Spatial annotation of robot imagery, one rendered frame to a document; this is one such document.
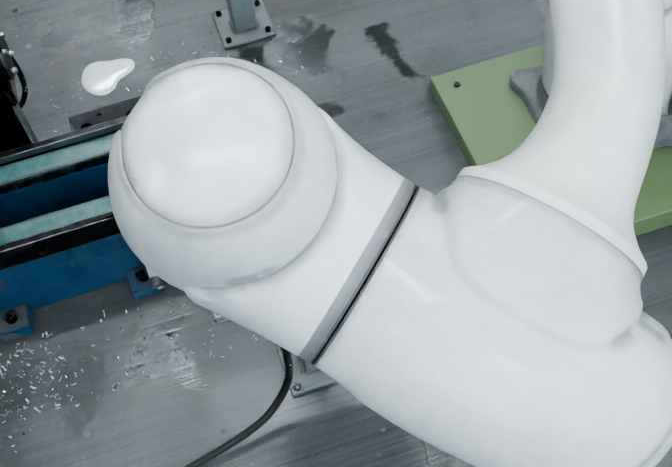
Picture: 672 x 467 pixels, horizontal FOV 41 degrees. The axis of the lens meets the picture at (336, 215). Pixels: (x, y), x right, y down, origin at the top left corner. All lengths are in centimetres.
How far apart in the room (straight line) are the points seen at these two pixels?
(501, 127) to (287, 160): 86
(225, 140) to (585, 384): 18
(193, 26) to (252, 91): 104
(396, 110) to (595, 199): 84
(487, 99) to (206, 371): 51
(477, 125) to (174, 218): 87
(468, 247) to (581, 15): 13
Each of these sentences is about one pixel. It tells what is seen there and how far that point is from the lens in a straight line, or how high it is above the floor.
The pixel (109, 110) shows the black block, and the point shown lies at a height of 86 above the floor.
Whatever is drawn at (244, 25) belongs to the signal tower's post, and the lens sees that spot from 136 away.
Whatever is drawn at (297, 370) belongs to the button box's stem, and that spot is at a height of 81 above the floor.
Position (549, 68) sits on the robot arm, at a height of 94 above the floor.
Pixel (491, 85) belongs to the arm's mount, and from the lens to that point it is 125.
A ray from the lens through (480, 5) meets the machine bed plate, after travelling 139.
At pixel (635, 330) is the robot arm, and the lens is 43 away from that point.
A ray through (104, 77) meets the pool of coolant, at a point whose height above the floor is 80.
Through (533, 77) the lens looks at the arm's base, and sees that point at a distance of 123.
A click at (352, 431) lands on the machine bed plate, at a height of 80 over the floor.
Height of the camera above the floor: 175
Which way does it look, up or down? 56 degrees down
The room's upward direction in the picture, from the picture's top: 7 degrees counter-clockwise
